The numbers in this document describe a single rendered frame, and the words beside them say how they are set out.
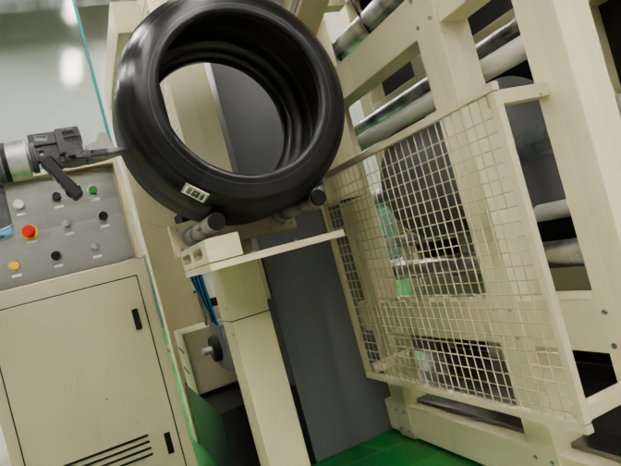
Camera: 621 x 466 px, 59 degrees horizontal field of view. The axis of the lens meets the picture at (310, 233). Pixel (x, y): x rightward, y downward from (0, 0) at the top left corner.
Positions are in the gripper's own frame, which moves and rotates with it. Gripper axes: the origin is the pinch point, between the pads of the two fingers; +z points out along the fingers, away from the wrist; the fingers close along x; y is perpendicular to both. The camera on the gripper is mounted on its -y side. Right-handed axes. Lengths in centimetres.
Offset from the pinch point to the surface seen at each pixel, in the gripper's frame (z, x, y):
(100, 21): 125, 924, 476
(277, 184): 32.8, -12.4, -17.1
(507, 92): 68, -57, -14
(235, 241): 19.7, -8.7, -28.2
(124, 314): -6, 63, -41
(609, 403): 72, -57, -79
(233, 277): 26, 28, -38
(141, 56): 8.3, -12.1, 18.4
